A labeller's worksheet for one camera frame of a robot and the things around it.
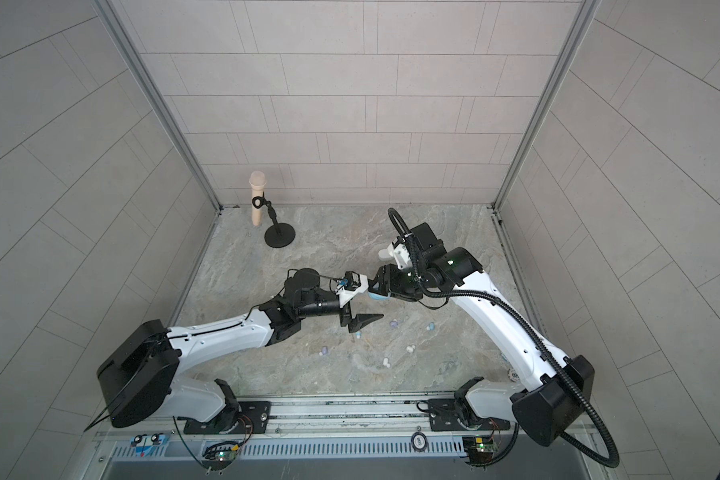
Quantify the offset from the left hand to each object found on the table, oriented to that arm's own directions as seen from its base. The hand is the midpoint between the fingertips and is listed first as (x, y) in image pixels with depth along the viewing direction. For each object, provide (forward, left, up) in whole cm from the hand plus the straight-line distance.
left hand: (383, 300), depth 71 cm
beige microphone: (+34, +37, +7) cm, 51 cm away
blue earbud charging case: (-2, +1, +6) cm, 7 cm away
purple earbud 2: (-6, +16, -19) cm, 25 cm away
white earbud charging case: (+26, -1, -19) cm, 32 cm away
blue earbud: (-2, +7, -19) cm, 20 cm away
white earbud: (-6, -8, -19) cm, 21 cm away
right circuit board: (-28, -22, -19) cm, 40 cm away
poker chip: (-26, -8, -19) cm, 34 cm away
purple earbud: (+2, -4, -19) cm, 19 cm away
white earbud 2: (-9, -1, -18) cm, 21 cm away
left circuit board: (-29, +36, -16) cm, 49 cm away
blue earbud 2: (+1, -15, -19) cm, 24 cm away
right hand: (+1, +2, +2) cm, 3 cm away
